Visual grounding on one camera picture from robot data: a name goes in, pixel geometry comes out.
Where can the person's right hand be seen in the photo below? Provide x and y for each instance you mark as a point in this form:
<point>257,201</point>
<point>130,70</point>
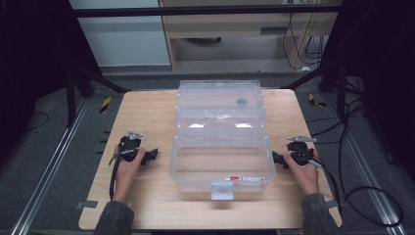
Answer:
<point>306,178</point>

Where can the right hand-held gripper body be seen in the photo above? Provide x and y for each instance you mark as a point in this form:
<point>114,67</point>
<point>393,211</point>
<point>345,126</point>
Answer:
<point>300,151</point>

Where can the black curtain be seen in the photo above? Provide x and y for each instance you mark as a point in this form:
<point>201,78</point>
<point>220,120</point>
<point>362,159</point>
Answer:
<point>385,65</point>
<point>29,58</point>

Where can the light wooden desk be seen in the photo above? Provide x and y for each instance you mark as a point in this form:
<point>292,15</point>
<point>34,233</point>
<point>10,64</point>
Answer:
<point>228,24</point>

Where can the white cabinet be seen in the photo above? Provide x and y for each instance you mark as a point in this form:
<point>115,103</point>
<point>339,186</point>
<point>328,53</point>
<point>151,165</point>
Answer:
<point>124,42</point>

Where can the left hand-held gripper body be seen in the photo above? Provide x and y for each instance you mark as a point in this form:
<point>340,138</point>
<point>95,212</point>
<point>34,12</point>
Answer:
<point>129,145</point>

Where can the yellow black striped tape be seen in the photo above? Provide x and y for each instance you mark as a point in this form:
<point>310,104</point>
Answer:
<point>105,104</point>
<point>315,101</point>

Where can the black horizontal bar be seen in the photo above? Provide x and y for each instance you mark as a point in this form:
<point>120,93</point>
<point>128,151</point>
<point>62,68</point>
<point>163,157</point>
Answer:
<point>195,10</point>

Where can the clear plastic storage box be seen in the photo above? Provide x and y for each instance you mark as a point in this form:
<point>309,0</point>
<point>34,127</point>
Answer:
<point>221,153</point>

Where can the aluminium floor rail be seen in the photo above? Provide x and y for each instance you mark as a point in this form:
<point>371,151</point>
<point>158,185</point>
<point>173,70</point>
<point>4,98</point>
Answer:
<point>368,182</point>
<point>49,169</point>

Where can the grey tape piece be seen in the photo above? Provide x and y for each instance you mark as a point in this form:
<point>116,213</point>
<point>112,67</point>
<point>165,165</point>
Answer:
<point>86,204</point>
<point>332,204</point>

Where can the person's left hand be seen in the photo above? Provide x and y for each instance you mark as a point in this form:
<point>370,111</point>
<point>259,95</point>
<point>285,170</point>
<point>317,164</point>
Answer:
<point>125,178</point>

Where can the black metal stand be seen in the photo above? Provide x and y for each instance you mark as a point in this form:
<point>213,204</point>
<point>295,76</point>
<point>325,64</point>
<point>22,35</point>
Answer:
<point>341,94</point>
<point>70,98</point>

